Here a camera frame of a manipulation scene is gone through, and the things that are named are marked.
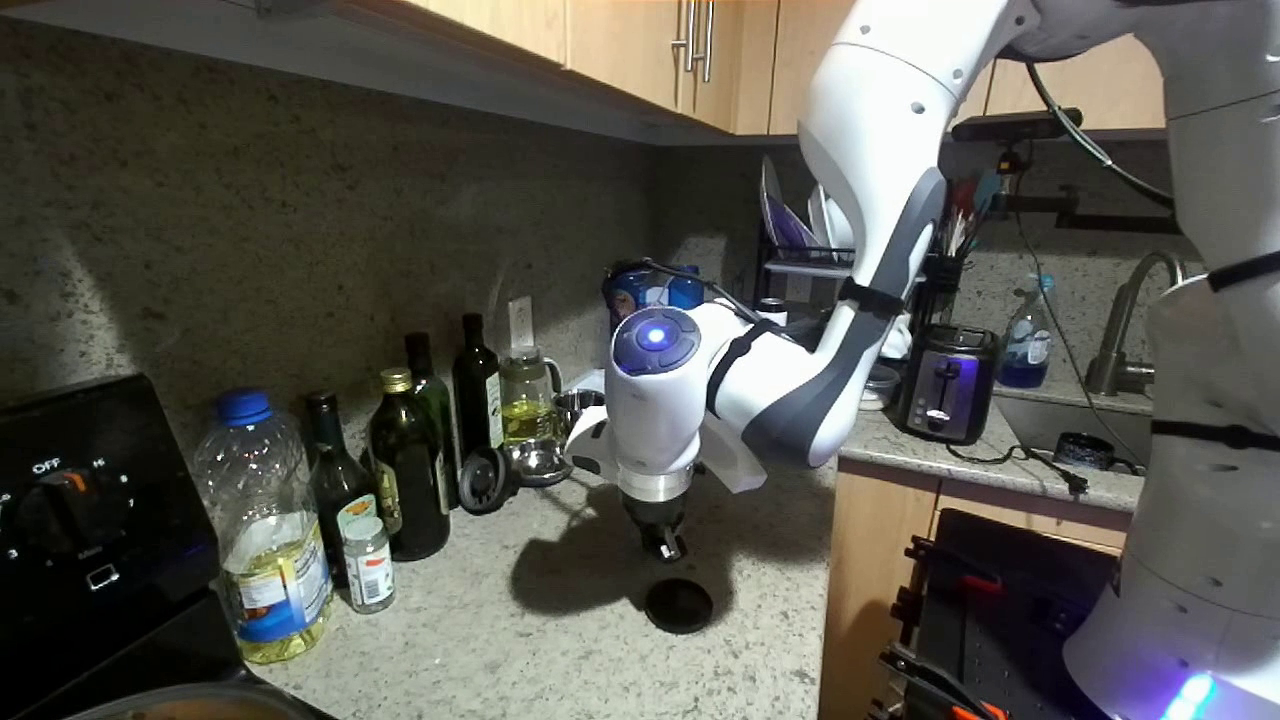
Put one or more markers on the tall green glass bottle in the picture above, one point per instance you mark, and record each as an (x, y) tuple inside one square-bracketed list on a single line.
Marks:
[(438, 410)]

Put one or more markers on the large plastic oil bottle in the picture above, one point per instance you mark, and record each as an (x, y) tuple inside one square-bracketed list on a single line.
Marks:
[(272, 565)]

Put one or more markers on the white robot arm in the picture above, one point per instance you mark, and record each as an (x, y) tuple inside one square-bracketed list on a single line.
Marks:
[(1195, 614)]

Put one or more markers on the glass oil cruet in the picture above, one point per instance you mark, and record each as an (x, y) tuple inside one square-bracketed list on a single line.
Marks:
[(524, 380)]

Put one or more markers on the dark bottle gold cap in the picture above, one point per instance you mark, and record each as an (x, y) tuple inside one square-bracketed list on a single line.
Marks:
[(407, 461)]

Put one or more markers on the black toaster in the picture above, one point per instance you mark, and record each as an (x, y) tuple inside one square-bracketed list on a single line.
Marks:
[(946, 386)]

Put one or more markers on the dish soap bottle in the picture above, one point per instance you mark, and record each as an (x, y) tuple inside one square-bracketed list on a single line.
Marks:
[(1024, 337)]

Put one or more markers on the blue canister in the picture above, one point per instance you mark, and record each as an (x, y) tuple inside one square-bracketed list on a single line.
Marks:
[(628, 287)]

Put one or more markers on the small white-capped spice jar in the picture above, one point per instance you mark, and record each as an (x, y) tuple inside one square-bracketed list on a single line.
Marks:
[(364, 563)]

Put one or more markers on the black dish rack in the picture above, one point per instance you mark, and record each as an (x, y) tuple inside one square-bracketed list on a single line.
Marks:
[(822, 243)]

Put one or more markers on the blue water bottle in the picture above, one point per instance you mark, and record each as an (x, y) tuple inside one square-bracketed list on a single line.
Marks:
[(685, 287)]

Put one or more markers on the dark green wine bottle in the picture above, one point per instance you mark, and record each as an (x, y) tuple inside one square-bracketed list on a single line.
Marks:
[(335, 475)]

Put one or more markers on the small steel bowl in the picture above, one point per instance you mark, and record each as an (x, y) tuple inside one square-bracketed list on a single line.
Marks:
[(538, 465)]

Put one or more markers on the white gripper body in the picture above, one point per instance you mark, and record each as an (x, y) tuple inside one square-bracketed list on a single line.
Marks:
[(663, 530)]

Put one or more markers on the black stove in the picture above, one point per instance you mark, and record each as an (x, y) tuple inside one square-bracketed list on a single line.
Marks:
[(105, 568)]

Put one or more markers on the dark olive oil bottle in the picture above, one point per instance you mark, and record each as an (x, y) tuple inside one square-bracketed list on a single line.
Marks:
[(479, 390)]

